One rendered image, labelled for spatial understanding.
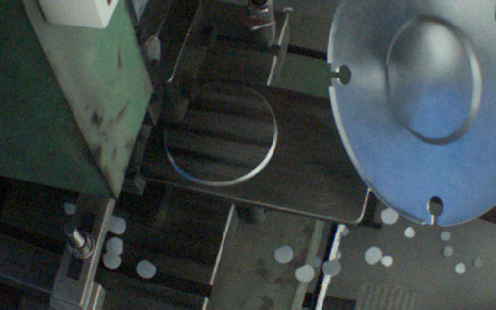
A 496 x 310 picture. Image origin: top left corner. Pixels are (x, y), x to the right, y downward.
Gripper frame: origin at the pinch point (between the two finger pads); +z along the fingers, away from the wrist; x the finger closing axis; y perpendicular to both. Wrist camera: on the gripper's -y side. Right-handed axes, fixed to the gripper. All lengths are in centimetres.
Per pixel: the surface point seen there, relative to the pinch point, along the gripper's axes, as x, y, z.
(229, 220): 4.2, -11.8, 43.2
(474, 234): 88, 0, 59
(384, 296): 57, -1, 67
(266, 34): 14.0, -27.0, 28.5
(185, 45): -12.6, -18.4, 22.2
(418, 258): 79, -6, 68
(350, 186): 6.6, -3.9, 30.0
